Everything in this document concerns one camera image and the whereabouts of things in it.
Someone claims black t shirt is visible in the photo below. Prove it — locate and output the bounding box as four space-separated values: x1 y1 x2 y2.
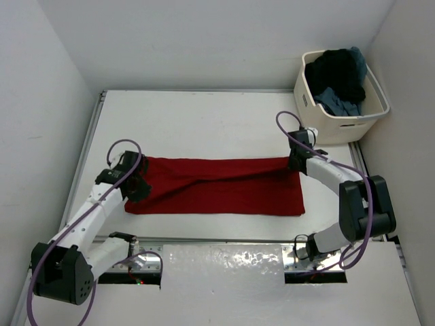
304 47 367 104

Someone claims red t shirt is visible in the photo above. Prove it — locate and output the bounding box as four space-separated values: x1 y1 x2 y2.
124 157 305 217

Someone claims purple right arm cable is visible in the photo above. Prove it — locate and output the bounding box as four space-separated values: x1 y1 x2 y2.
275 111 375 272

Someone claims cream plastic laundry basket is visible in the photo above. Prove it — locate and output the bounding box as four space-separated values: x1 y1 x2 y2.
294 50 390 145

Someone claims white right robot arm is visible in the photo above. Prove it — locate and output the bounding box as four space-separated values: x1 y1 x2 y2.
287 128 397 261

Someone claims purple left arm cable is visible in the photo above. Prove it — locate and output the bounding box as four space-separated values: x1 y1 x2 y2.
25 138 162 326

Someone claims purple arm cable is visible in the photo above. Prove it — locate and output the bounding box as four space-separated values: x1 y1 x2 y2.
275 111 375 272
25 138 162 326

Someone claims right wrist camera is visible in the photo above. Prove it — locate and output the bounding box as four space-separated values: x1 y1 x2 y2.
306 127 319 137

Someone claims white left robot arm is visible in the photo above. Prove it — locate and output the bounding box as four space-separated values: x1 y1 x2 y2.
31 151 152 305

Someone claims teal t shirt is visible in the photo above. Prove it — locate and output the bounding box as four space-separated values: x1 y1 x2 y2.
312 46 368 117

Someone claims white front cover panel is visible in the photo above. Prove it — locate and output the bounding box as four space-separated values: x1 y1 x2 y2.
33 242 419 325

